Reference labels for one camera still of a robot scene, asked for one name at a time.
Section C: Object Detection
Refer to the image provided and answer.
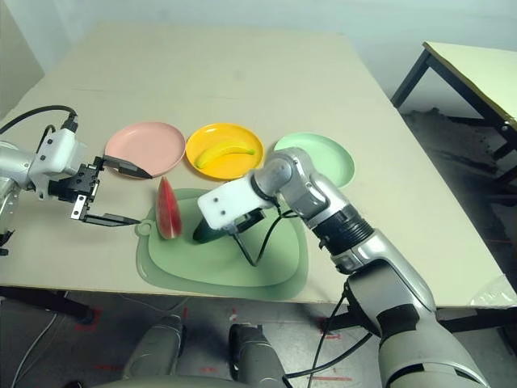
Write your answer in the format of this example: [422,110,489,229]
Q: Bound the black table frame bar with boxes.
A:
[0,286,96,324]
[322,309,517,336]

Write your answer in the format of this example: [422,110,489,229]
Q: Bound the red watermelon slice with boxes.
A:
[156,175,183,240]

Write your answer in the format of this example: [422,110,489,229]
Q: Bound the yellow banana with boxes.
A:
[195,139,257,170]

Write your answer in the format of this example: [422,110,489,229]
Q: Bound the grey robot right leg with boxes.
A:
[229,323,286,388]

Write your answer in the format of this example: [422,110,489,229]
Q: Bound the white floor cable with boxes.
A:
[10,310,60,388]

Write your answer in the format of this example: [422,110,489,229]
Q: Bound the green cutting board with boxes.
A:
[135,188,310,302]

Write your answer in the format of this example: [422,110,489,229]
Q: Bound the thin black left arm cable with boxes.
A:
[39,124,57,149]

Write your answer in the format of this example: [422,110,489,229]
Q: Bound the clear plastic bag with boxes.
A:
[470,274,517,308]

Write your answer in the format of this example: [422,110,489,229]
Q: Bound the grey robot torso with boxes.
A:
[96,373,243,388]

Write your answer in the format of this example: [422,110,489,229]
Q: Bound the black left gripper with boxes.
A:
[50,156,153,227]

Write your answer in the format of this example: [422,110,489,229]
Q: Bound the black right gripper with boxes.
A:
[232,209,267,234]

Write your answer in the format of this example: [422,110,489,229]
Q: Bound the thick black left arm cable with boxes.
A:
[0,105,78,137]

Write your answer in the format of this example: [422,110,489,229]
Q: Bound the dark green avocado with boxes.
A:
[192,216,231,243]

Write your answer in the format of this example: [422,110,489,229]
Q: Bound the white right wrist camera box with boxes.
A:
[197,177,280,235]

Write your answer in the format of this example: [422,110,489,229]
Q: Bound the pink plate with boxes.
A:
[104,121,186,181]

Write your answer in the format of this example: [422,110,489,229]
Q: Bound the grey robot leg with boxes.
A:
[124,314,187,379]
[229,323,286,388]

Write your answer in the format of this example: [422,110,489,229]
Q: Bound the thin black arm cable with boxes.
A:
[39,124,57,149]
[282,278,383,388]

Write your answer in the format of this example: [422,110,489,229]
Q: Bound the beige side table black legs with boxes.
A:
[390,40,517,179]

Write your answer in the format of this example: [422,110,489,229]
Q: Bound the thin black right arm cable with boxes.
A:
[282,278,383,388]

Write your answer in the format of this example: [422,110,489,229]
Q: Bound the grey robot left leg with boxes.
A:
[124,314,187,379]

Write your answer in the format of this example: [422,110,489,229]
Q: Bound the mint green plate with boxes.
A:
[273,131,356,190]

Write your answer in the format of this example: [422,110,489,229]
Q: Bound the yellow plate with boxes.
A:
[185,123,266,181]

